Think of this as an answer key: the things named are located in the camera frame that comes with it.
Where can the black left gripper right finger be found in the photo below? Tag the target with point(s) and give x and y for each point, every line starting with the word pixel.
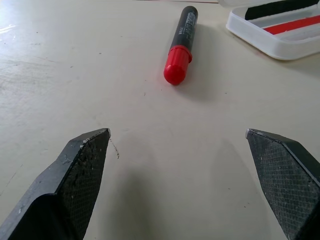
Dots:
pixel 282 182

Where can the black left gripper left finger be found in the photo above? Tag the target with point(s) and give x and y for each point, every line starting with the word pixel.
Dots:
pixel 65 190

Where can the black pen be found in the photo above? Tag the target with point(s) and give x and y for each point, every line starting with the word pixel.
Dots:
pixel 270 10

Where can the black marker with red cap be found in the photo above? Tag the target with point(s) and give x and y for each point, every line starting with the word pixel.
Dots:
pixel 180 47

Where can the white plastic tray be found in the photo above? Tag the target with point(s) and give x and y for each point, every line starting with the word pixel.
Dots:
pixel 277 40

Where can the red pen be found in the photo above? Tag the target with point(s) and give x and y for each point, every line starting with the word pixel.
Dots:
pixel 292 25

